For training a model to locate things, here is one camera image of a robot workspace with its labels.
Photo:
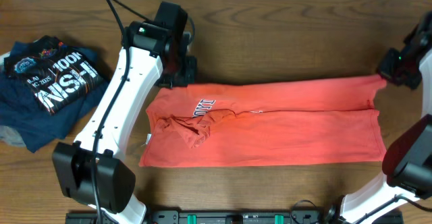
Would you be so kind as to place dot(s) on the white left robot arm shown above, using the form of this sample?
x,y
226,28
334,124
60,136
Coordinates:
x,y
92,171

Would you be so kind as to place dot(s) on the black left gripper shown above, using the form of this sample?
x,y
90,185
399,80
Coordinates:
x,y
182,74

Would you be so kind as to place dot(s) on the grey folded garment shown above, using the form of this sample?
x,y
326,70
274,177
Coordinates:
x,y
11,137

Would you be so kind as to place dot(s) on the orange red t-shirt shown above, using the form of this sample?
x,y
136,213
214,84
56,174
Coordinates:
x,y
286,123

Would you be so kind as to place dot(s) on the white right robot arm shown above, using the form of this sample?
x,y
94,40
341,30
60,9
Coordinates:
x,y
405,177

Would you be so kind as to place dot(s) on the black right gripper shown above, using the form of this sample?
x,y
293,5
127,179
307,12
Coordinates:
x,y
385,69

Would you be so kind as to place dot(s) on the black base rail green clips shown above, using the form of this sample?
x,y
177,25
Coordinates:
x,y
174,217

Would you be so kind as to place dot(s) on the navy blue folded garment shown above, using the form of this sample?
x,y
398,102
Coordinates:
x,y
21,111

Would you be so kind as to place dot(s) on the black printed folded t-shirt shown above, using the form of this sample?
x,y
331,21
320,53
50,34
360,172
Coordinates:
x,y
57,74

